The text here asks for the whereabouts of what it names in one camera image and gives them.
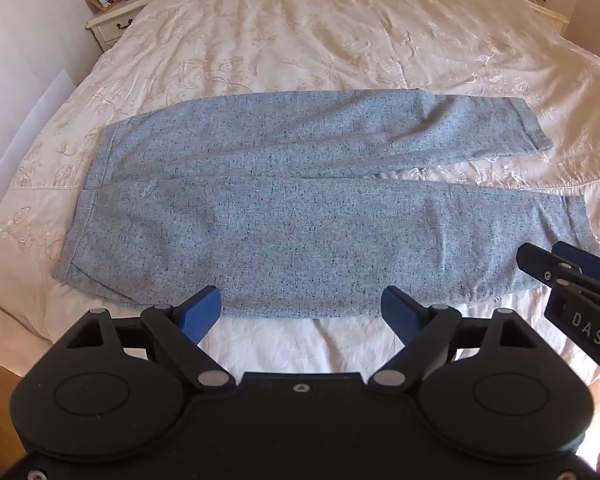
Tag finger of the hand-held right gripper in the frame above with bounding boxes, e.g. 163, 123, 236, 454
552, 241, 600, 289
516, 242, 572, 289

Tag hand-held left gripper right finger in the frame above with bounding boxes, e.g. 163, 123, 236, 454
369, 286, 539, 389

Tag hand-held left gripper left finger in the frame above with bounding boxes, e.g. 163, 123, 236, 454
66, 286, 232, 392

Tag grey speckled pants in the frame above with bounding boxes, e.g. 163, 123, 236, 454
52, 88, 594, 322

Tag cream wooden nightstand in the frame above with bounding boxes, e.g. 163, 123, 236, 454
524, 0, 572, 37
85, 0, 150, 52

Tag cream embroidered bedspread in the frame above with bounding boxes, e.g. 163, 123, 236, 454
0, 0, 600, 378

